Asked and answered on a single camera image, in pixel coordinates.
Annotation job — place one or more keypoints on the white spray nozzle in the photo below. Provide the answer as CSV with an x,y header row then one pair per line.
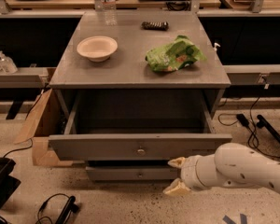
x,y
216,46

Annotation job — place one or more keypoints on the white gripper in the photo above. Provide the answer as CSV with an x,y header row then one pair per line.
x,y
188,173

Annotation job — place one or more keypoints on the green chip bag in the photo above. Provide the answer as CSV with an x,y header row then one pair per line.
x,y
174,56

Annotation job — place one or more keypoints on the grey lower drawer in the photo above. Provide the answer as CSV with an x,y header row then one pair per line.
x,y
131,173

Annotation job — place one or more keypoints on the black floor stand leg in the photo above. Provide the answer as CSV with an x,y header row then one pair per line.
x,y
265,123

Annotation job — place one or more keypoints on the grey drawer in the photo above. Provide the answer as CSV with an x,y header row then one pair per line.
x,y
137,125
131,173

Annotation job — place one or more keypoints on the clear plastic water bottle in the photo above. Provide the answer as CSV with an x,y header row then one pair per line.
x,y
110,11

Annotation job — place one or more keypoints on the brown cardboard box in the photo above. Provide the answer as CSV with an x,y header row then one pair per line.
x,y
41,123

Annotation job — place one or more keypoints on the black chair base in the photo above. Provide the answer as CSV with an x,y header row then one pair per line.
x,y
8,183

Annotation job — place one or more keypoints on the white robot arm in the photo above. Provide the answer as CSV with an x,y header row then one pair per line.
x,y
232,166

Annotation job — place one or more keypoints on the cream paper bowl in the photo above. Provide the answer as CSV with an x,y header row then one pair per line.
x,y
97,48

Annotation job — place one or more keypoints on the grey top drawer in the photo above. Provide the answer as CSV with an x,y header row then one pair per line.
x,y
137,125

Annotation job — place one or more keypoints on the grey wooden cabinet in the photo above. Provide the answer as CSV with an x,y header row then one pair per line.
x,y
127,68

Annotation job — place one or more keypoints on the clear sanitizer bottle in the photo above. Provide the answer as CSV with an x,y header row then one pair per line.
x,y
7,64

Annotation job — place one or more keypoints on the black power adapter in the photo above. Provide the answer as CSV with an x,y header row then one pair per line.
x,y
242,119

